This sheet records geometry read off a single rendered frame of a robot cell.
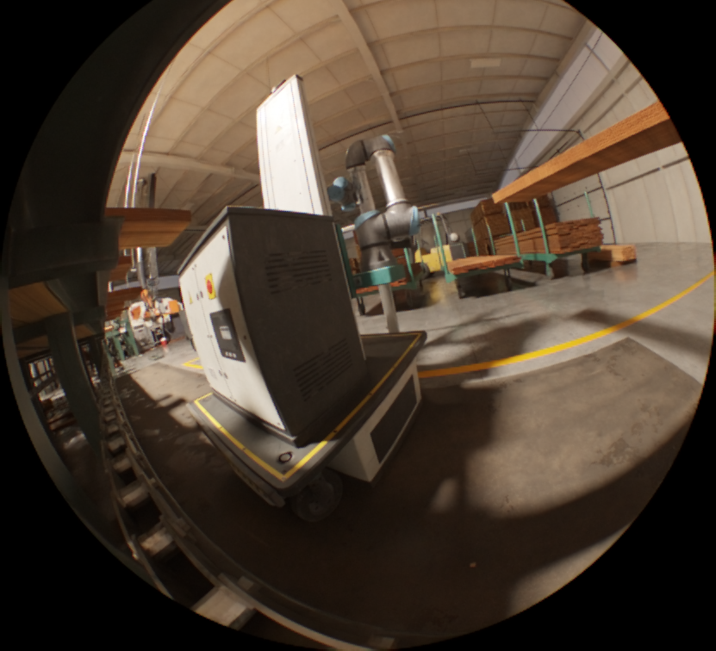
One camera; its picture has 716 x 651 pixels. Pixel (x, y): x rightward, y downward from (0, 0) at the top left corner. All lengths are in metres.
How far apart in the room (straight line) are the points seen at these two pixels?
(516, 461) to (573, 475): 0.21
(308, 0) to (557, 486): 7.22
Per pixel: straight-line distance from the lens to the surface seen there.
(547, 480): 0.79
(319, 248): 0.57
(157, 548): 0.19
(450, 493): 0.75
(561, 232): 3.33
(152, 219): 0.47
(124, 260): 0.72
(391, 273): 0.78
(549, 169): 0.93
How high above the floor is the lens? 0.66
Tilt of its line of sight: 5 degrees down
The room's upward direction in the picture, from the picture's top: 13 degrees counter-clockwise
